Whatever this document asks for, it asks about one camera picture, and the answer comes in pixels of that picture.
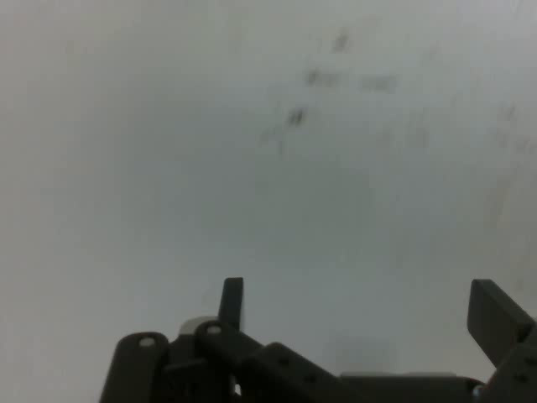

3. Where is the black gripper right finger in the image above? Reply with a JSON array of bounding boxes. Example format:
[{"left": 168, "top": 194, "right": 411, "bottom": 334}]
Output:
[{"left": 467, "top": 278, "right": 537, "bottom": 403}]

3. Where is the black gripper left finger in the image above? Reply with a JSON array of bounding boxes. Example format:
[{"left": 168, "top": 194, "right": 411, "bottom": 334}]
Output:
[{"left": 99, "top": 276, "right": 341, "bottom": 403}]

